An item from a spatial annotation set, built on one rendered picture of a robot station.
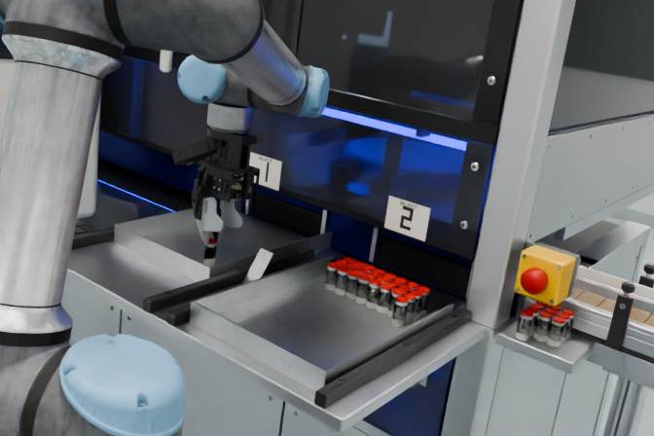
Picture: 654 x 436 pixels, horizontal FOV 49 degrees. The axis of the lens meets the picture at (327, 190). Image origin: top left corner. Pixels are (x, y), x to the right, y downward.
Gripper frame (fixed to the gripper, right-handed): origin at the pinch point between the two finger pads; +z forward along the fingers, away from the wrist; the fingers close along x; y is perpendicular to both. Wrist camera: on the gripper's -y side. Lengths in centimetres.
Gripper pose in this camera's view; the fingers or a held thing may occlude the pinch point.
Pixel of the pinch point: (209, 235)
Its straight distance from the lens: 132.3
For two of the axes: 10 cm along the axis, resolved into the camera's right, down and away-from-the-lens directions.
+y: 7.8, 2.6, -5.7
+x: 6.1, -1.2, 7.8
